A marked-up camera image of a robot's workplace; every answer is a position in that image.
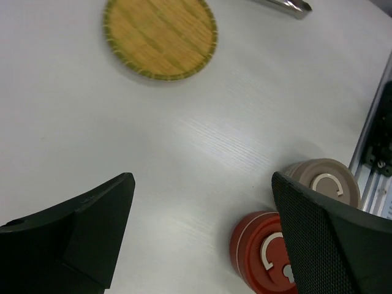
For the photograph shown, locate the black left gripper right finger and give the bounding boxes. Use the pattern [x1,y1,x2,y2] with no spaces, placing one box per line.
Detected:
[271,172,391,293]

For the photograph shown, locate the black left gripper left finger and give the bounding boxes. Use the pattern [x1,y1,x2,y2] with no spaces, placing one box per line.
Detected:
[1,173,135,293]

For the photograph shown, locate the beige round lid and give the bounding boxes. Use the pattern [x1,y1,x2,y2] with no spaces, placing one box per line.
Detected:
[283,158,361,208]

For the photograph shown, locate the red round lid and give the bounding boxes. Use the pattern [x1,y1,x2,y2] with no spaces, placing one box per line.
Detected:
[243,213,298,293]

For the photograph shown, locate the steel tongs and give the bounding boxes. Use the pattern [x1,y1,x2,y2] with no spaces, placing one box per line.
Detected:
[255,0,313,20]

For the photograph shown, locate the round bamboo plate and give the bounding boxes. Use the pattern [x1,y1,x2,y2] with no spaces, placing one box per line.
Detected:
[102,1,218,81]

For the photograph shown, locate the slotted cable duct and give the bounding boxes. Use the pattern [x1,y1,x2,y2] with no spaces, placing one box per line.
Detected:
[380,193,392,220]

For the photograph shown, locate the aluminium rail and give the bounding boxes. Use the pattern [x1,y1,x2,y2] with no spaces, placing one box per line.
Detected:
[349,58,391,220]

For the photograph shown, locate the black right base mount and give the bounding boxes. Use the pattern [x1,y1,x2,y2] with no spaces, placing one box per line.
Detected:
[364,81,391,177]

